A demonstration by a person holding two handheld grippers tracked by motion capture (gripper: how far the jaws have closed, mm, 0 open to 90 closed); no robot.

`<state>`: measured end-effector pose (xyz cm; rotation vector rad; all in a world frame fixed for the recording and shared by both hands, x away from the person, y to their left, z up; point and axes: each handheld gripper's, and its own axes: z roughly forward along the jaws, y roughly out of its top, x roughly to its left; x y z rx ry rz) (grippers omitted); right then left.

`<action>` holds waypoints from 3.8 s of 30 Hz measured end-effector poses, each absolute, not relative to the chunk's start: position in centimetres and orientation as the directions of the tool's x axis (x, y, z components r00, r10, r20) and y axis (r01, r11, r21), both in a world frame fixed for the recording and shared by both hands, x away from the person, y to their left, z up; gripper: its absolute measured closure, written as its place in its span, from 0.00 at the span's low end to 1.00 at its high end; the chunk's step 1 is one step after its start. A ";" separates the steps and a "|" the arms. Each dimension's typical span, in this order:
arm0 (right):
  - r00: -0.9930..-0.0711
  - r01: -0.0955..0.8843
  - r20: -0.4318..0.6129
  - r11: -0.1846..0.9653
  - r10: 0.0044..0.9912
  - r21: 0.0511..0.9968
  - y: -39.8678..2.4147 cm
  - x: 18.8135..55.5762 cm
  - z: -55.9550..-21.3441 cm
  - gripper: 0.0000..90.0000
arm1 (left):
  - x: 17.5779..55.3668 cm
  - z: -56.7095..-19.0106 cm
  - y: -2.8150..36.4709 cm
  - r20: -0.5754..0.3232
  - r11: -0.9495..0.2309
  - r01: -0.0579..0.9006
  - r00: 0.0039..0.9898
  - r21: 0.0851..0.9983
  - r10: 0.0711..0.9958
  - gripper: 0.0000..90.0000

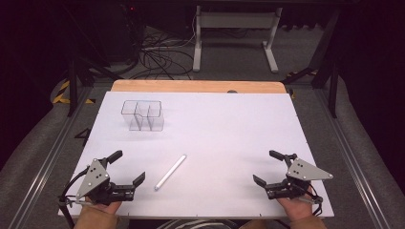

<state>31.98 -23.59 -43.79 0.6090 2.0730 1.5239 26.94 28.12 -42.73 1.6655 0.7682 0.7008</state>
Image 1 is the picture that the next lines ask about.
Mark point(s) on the clear plastic compartment organizer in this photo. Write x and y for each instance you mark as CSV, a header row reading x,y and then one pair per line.
x,y
142,116

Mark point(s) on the white metal frame stand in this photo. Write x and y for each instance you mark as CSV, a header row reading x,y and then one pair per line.
x,y
236,19

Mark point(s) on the yellow black hazard tape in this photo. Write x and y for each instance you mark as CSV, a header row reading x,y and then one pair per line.
x,y
62,92

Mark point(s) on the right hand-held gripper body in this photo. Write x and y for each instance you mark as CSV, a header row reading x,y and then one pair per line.
x,y
302,171

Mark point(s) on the black metal stand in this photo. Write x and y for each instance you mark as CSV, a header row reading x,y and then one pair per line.
x,y
332,89
72,86

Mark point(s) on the person's right hand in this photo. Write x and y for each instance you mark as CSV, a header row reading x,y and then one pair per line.
x,y
296,208

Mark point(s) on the aluminium floor rail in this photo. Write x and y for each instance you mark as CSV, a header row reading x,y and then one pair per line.
x,y
353,159
47,162

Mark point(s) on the white pen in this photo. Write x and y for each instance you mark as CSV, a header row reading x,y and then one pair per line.
x,y
170,172

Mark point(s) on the person's left hand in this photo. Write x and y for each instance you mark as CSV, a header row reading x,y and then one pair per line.
x,y
105,207

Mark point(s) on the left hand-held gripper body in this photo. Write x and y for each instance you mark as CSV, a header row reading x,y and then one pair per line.
x,y
94,177

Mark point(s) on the black equipment case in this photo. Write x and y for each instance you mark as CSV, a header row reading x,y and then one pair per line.
x,y
108,31

